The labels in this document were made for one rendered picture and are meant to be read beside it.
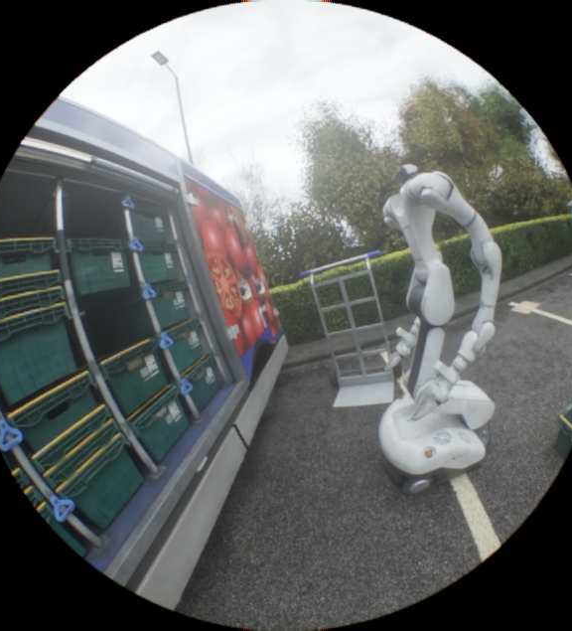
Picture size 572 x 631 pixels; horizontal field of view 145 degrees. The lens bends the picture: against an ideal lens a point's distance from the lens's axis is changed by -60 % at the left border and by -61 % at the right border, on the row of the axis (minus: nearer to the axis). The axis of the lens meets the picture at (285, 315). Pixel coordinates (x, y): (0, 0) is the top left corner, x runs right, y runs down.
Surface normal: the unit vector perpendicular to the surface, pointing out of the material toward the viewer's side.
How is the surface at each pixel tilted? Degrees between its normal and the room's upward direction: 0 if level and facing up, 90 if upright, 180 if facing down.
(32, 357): 91
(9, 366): 91
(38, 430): 94
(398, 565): 0
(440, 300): 90
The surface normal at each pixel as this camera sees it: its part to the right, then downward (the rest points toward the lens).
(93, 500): 0.97, -0.16
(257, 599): -0.31, -0.94
